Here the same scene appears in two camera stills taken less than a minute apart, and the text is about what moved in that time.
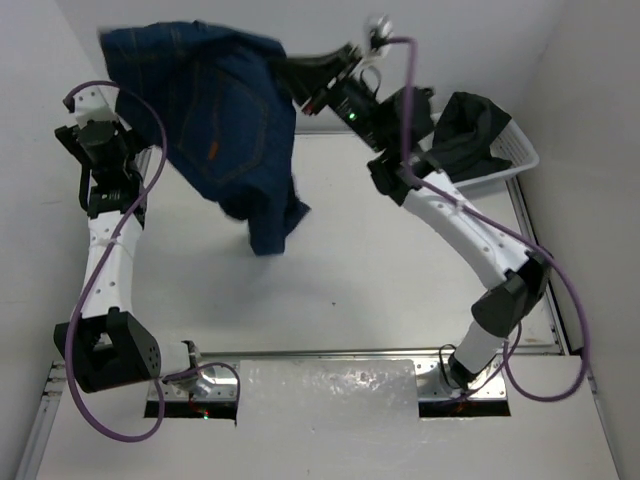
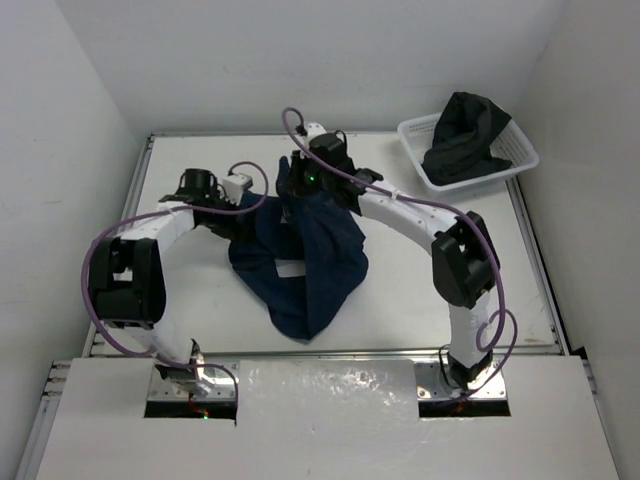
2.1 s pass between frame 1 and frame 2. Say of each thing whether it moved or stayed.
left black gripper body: moved
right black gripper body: moved
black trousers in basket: stayed
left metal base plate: stayed
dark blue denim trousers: moved
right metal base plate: stayed
